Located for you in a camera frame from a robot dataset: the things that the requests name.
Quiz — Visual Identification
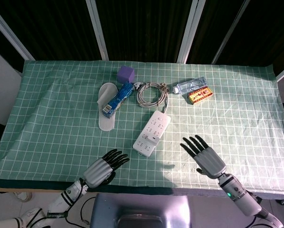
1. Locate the black cable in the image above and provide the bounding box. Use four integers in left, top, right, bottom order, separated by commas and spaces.
68, 196, 97, 226
247, 213, 261, 228

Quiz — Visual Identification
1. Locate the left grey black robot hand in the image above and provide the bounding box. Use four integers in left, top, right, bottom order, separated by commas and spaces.
82, 149, 130, 188

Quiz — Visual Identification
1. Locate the white power strip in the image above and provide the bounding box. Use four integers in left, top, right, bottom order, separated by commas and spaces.
133, 109, 171, 158

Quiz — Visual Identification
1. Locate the grey cable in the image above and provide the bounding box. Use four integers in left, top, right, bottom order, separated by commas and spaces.
133, 81, 170, 114

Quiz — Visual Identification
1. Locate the purple cube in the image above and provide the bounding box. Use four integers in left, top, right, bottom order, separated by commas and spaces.
116, 66, 136, 84

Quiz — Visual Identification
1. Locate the clear plastic water bottle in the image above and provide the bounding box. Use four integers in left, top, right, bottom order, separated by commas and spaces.
172, 77, 208, 94

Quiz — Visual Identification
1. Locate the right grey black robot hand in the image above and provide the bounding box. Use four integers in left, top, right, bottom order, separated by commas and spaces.
180, 134, 227, 180

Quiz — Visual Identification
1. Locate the red yellow small box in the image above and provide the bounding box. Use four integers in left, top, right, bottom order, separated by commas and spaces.
188, 85, 214, 105

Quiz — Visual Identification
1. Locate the white slipper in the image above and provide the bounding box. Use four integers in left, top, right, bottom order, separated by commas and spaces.
96, 82, 120, 132

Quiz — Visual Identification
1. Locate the green checkered tablecloth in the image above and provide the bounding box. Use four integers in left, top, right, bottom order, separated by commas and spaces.
0, 59, 284, 198

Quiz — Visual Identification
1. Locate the grey robot chest housing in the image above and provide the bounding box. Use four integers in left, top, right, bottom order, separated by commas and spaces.
89, 192, 192, 228

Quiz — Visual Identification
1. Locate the blue toothpaste box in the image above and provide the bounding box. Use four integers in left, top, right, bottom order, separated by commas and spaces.
102, 82, 135, 119

